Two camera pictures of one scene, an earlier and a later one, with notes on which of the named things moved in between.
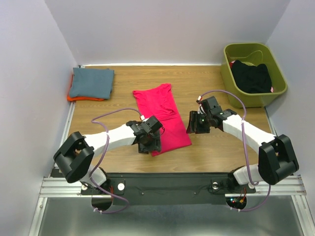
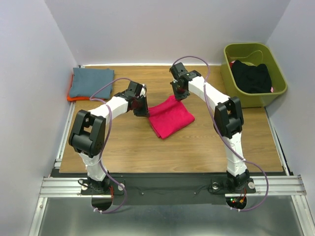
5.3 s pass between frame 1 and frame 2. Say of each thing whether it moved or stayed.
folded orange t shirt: stayed
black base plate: stayed
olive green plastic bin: stayed
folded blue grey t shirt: stayed
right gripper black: moved
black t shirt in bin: stayed
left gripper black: moved
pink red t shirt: moved
